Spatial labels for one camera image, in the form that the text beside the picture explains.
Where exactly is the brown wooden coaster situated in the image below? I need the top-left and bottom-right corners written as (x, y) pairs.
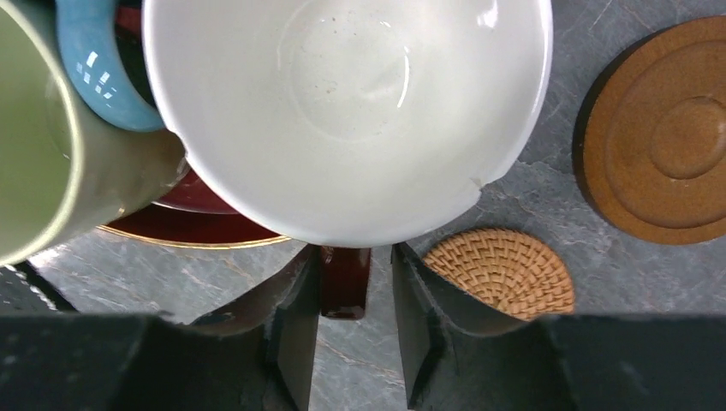
top-left (582, 15), bottom-right (725, 245)

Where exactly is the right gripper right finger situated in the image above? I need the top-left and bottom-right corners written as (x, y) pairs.
top-left (391, 243), bottom-right (725, 410)

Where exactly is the woven rattan coaster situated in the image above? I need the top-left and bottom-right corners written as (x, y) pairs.
top-left (423, 228), bottom-right (575, 321)

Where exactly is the blue mug white inside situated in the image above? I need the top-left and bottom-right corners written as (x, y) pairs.
top-left (56, 0), bottom-right (164, 132)

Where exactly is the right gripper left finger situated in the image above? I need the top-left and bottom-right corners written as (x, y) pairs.
top-left (1, 247), bottom-right (320, 410)

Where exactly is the white bowl cup red outside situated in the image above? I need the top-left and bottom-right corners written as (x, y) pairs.
top-left (141, 0), bottom-right (554, 320)

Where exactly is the light green mug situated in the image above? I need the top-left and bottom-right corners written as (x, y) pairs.
top-left (1, 1), bottom-right (187, 265)

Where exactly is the red round tray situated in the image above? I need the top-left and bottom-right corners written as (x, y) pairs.
top-left (96, 5), bottom-right (293, 251)

